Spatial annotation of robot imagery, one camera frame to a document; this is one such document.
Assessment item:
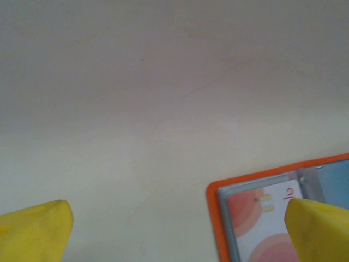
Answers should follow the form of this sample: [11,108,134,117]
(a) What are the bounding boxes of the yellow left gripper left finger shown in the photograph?
[0,199,74,262]

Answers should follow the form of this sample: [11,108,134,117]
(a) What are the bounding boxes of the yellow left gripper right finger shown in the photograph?
[284,198,349,262]

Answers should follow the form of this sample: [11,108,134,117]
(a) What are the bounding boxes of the white card red circles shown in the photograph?
[226,180,303,262]

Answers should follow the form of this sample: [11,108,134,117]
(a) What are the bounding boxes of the orange card holder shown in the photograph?
[206,152,349,262]

